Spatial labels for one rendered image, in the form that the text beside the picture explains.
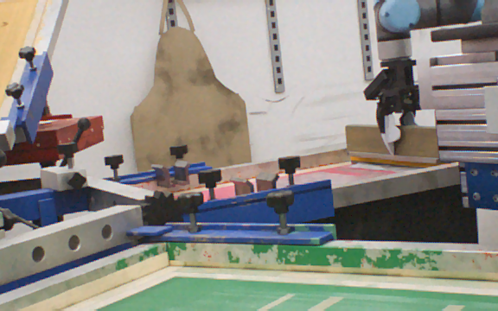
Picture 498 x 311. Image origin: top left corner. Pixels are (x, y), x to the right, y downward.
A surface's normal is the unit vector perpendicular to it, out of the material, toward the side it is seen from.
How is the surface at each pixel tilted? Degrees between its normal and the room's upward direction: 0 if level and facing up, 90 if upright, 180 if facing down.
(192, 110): 90
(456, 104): 90
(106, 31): 90
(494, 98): 90
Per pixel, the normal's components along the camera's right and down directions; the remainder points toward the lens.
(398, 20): -0.01, 0.10
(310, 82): 0.44, 0.05
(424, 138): -0.90, 0.13
